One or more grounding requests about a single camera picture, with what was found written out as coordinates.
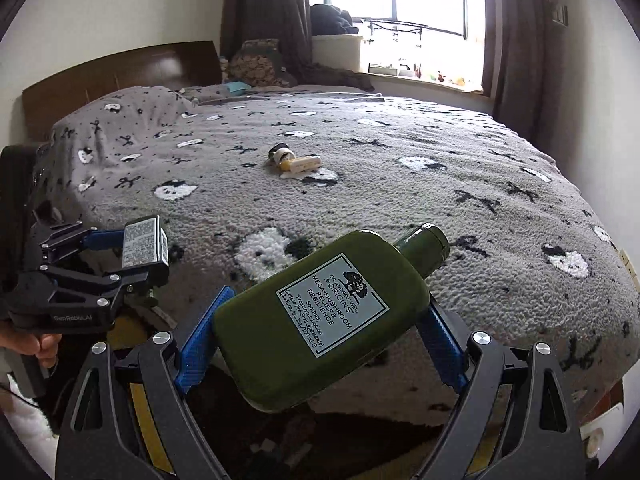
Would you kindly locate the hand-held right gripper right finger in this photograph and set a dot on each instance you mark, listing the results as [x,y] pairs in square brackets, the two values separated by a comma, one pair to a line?
[442,347]

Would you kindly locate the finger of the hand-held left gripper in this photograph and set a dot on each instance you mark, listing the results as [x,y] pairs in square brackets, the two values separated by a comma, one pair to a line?
[125,285]
[102,239]

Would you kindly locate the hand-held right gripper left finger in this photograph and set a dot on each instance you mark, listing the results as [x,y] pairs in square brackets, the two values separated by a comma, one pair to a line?
[200,342]

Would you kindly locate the small dark labelled bottle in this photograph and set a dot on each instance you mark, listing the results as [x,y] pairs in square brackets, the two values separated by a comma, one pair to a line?
[145,246]

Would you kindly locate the dark green lotion bottle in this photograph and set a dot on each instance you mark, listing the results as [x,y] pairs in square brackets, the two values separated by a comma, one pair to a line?
[280,350]

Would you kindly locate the yellow rimmed bin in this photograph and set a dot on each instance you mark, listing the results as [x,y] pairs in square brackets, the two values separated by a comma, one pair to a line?
[150,420]

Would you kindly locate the person's left hand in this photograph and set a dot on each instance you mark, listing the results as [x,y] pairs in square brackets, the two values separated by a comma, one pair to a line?
[35,345]

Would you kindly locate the dark bedside furniture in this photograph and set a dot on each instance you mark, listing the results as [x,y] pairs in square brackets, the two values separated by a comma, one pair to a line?
[17,200]

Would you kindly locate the wooden headboard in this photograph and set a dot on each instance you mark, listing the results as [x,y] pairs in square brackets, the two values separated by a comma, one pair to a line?
[125,75]

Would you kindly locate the white container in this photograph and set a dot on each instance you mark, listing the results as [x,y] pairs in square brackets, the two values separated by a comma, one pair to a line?
[602,427]

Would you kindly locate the printed grey blanket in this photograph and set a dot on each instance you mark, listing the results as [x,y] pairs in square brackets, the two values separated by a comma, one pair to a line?
[400,170]

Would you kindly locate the small white bottle dark cap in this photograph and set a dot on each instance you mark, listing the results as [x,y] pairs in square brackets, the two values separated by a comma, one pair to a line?
[281,154]

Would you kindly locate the teal cloth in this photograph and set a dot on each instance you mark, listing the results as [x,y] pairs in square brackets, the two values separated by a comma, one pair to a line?
[237,88]

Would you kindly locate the patterned pillow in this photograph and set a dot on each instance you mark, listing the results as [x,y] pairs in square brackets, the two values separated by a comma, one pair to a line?
[260,62]

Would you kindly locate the row of small toy figurines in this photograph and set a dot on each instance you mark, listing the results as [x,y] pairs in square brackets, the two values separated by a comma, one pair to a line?
[452,78]

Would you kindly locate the dark brown cloth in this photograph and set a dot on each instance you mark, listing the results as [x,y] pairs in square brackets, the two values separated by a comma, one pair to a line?
[345,77]

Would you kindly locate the dark brown curtain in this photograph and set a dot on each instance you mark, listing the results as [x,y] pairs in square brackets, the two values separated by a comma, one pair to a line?
[270,5]
[515,35]

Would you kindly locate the white storage box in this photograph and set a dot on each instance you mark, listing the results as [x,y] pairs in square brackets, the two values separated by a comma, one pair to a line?
[336,52]

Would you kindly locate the dark clothes pile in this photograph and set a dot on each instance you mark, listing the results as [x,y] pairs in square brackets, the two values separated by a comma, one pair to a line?
[334,19]

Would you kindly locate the window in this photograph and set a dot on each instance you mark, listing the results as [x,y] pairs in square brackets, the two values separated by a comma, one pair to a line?
[420,5]

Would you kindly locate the wall socket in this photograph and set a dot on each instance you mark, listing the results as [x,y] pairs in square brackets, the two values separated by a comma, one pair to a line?
[633,271]
[624,257]

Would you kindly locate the wall switch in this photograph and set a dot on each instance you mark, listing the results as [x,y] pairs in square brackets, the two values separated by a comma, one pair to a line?
[559,14]

